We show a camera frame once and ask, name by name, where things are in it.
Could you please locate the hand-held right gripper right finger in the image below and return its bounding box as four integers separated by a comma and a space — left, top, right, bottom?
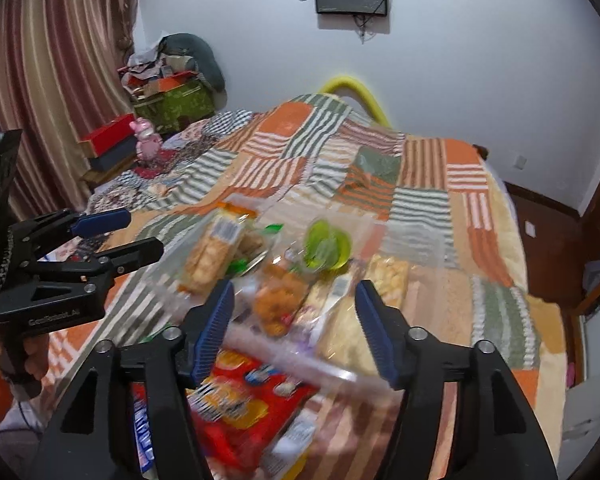
355, 280, 556, 480

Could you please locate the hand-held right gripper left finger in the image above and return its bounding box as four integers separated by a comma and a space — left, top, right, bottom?
32, 279, 236, 480

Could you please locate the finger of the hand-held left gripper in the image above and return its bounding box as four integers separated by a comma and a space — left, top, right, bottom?
10, 208, 132, 261
30, 236, 165, 286

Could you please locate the beige rice cracker pack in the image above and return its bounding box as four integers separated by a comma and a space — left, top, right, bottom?
320, 302, 381, 376

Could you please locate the yellow puffed snack pack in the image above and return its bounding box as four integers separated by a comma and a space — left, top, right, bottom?
366, 254, 412, 313

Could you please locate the green snack stick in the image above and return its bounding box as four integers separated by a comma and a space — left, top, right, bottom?
229, 222, 285, 275

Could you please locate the red snack bag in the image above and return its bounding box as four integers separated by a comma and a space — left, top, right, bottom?
130, 347, 321, 476

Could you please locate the orange fried snack pack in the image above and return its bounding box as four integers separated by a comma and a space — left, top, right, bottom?
252, 260, 313, 337

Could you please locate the square cracker packet orange trim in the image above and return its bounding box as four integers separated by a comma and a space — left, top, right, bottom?
180, 202, 258, 296

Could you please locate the green jelly cup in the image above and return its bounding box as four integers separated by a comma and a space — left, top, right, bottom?
302, 217, 353, 273

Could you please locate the clear plastic container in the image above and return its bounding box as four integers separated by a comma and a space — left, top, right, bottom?
147, 192, 448, 393

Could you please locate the person's left hand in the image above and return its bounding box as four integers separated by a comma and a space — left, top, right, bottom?
22, 332, 51, 386

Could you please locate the grey box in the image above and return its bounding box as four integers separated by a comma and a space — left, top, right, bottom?
87, 137, 140, 172

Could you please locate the red box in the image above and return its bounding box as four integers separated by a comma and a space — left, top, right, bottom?
78, 114, 137, 157

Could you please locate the pink toy figure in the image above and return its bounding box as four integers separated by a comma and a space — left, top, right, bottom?
130, 117, 162, 160

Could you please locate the floral patterned quilt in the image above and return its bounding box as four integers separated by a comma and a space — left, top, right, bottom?
87, 110, 261, 211

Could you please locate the green printed box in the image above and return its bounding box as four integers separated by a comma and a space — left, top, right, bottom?
132, 80, 217, 133

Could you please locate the pile of clutter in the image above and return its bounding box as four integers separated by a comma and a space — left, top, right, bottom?
117, 45, 201, 101

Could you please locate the striped patchwork blanket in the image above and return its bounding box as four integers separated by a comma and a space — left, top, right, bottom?
45, 92, 566, 480

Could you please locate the striped curtain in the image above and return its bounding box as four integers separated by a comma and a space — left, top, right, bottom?
0, 0, 151, 211

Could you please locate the white cabinet with stickers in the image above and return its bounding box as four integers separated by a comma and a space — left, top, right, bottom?
560, 310, 600, 461

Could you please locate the yellow foam tube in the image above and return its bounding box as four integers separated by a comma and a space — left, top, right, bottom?
320, 76, 391, 126

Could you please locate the black hanging cable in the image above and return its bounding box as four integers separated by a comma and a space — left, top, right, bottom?
354, 12, 376, 43

